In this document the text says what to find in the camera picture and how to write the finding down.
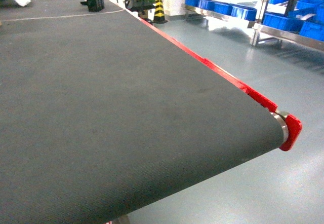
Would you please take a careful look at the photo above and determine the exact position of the red conveyor side rail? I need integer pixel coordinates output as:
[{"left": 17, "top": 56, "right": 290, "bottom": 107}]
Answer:
[{"left": 134, "top": 15, "right": 303, "bottom": 152}]

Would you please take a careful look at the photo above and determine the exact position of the stainless steel shelf rack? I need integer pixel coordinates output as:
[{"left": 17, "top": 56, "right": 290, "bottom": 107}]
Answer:
[{"left": 182, "top": 0, "right": 323, "bottom": 51}]

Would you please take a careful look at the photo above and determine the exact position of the yellow black striped cone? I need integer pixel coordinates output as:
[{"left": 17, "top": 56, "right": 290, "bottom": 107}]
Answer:
[{"left": 153, "top": 0, "right": 167, "bottom": 24}]

